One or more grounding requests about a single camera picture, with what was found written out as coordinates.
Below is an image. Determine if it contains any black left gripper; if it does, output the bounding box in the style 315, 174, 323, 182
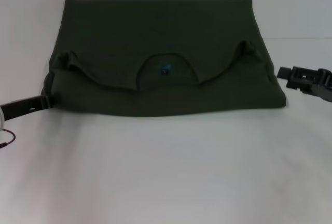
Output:
0, 94, 54, 118

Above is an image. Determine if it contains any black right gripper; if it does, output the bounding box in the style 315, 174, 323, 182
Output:
276, 65, 332, 103

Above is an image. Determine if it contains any dark green FREE! t-shirt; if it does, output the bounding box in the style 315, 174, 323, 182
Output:
43, 0, 287, 119

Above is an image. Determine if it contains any dark left gripper cable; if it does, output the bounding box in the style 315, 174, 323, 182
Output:
0, 127, 17, 152

